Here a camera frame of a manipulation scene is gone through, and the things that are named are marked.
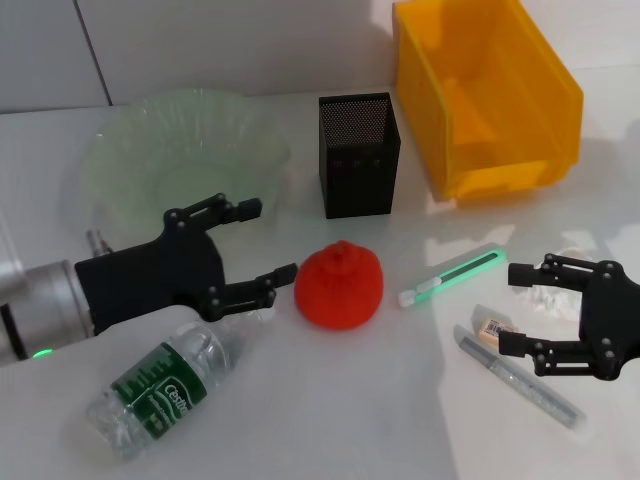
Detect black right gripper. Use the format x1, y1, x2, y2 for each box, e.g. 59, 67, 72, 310
498, 253, 640, 384

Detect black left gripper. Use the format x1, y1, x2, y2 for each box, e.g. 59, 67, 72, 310
74, 196, 300, 336

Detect white paper ball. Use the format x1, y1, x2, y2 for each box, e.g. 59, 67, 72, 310
529, 244, 601, 321

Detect red knitted toy orange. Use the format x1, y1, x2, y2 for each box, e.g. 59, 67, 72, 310
293, 239, 385, 331

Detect clear green-label water bottle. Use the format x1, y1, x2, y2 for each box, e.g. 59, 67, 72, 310
85, 307, 277, 462

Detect beige eraser with barcode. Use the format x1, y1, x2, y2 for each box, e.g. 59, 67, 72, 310
472, 303, 521, 351

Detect grey pen in clear sleeve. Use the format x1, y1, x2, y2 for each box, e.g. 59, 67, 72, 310
453, 323, 589, 444

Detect black mesh pen holder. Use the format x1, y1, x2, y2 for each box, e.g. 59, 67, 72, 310
318, 91, 403, 220

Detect pale green glass fruit plate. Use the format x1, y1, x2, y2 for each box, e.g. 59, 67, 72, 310
79, 88, 294, 251

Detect left wrist metal connector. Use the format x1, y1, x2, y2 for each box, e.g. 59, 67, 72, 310
85, 228, 115, 257

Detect yellow plastic bin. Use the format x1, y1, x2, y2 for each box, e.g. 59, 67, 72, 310
392, 0, 585, 203

